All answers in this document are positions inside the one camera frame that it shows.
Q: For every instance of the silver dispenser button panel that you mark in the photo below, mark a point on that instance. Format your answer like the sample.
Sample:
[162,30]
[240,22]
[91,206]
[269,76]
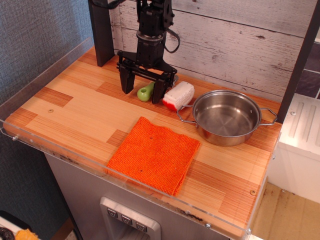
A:
[123,223]

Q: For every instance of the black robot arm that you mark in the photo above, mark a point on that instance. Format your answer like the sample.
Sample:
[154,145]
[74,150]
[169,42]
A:
[154,18]

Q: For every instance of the orange knitted towel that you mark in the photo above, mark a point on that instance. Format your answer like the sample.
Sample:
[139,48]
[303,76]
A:
[155,156]

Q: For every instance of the clear acrylic table guard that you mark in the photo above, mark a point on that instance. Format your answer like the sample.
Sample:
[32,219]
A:
[76,113]

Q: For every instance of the stainless steel pot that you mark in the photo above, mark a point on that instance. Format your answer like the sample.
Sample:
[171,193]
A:
[224,117]

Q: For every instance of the grey toy fridge cabinet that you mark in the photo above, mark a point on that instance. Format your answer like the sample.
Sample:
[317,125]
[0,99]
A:
[83,190]

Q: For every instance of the dark vertical post right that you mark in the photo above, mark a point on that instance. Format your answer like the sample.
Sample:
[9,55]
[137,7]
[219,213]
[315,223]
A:
[301,61]

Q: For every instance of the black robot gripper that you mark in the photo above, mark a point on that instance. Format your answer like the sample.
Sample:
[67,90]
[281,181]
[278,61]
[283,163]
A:
[146,62]

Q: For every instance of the yellow and black object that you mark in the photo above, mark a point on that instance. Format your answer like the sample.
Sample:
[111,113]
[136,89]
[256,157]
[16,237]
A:
[24,234]

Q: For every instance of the white toy cabinet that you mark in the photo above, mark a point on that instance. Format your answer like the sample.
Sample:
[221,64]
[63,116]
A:
[295,165]

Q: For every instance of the green handled grey spatula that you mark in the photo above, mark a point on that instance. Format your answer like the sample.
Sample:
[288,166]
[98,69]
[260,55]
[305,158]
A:
[144,94]

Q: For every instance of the dark vertical post left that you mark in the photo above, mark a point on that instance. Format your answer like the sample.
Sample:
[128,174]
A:
[102,33]

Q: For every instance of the dark vertical post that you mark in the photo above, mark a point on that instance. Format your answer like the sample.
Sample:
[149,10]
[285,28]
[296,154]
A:
[301,61]
[102,33]

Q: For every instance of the white and red toy sushi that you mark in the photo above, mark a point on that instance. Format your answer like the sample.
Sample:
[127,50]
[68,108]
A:
[178,96]

